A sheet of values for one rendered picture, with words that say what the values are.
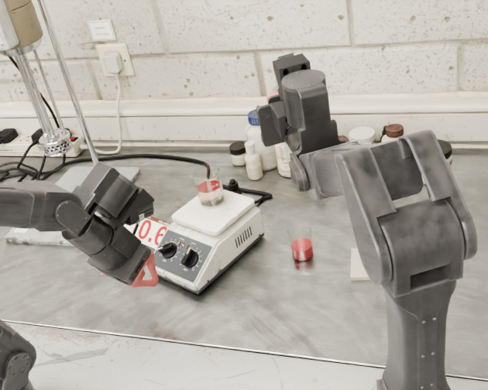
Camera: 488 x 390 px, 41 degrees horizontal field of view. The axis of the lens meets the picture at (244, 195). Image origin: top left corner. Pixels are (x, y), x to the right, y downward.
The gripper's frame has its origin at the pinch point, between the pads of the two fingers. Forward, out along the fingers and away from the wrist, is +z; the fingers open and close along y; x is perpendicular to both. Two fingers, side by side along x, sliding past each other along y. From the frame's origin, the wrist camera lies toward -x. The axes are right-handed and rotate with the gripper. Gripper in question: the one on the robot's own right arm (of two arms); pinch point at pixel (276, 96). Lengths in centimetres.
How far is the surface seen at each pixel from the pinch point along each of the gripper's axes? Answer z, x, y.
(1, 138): 76, 28, 60
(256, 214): 7.4, 26.1, 6.1
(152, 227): 18.0, 29.6, 25.8
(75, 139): 67, 29, 41
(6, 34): 34, -10, 42
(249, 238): 5.6, 29.8, 8.5
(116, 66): 63, 11, 25
